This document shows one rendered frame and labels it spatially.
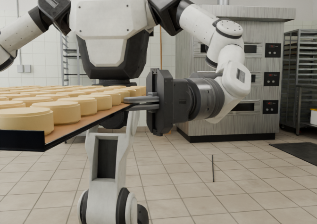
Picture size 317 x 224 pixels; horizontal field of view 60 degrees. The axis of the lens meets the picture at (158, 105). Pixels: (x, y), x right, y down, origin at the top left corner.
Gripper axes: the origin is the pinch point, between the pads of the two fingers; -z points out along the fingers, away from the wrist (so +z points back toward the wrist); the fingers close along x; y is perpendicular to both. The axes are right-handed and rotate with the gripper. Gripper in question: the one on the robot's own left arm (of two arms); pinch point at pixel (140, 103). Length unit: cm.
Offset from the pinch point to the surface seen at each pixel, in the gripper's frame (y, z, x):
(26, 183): -241, 27, -98
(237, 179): -122, 197, -98
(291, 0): -236, 506, 150
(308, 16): -217, 541, 121
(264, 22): -200, 361, 87
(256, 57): -204, 349, 33
